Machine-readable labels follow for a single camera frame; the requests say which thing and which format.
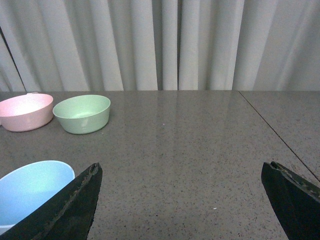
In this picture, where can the light blue plastic cup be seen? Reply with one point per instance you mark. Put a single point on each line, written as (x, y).
(25, 189)

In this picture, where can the green plastic bowl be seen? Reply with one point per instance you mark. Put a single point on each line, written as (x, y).
(83, 114)

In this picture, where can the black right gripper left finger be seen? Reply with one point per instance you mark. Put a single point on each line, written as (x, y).
(68, 215)

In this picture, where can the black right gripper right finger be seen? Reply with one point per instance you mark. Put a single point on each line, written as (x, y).
(294, 200)

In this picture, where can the pink plastic bowl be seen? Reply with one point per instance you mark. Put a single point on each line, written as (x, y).
(26, 112)

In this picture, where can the grey pleated curtain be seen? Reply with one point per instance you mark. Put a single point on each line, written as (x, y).
(122, 45)

